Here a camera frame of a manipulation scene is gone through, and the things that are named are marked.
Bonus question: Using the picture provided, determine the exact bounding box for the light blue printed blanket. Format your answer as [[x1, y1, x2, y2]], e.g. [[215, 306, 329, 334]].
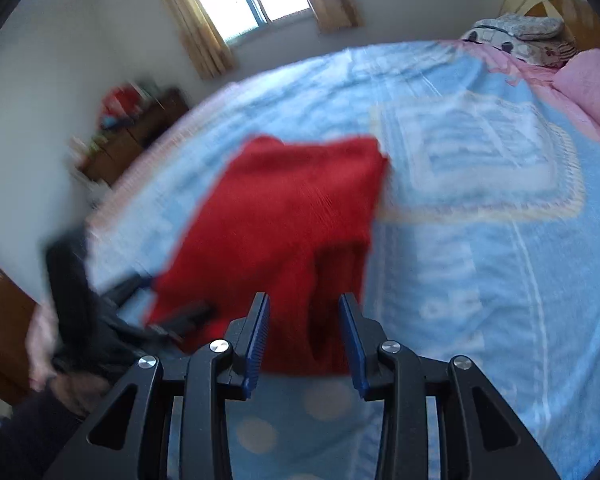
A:
[[82, 40, 600, 480]]

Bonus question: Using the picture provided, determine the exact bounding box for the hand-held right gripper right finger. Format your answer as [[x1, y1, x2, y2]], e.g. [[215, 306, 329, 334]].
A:
[[337, 292, 563, 480]]

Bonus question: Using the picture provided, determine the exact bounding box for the brown wooden desk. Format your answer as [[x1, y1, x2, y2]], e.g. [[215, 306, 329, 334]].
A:
[[77, 87, 191, 186]]

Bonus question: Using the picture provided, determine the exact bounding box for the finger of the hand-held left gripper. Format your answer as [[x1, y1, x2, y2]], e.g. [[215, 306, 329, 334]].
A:
[[145, 300, 216, 346], [102, 274, 156, 307]]

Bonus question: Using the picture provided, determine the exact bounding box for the person's left hand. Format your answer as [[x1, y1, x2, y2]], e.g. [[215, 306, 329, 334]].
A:
[[26, 304, 112, 417]]

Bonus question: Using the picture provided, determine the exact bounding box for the brown wooden furniture panel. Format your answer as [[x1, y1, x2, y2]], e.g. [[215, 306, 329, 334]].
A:
[[0, 245, 46, 406]]

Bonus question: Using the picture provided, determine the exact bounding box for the pink fluffy pillow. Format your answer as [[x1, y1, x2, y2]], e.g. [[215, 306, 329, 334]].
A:
[[552, 49, 600, 153]]

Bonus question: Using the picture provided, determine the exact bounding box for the red bag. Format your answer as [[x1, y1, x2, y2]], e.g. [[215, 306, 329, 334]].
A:
[[100, 85, 141, 121]]

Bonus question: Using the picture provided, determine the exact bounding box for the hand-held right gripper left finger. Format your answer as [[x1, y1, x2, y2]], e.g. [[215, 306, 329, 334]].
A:
[[42, 291, 272, 480]]

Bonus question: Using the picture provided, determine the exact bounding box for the red knitted sweater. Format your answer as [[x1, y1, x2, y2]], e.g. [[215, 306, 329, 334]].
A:
[[145, 134, 392, 378]]

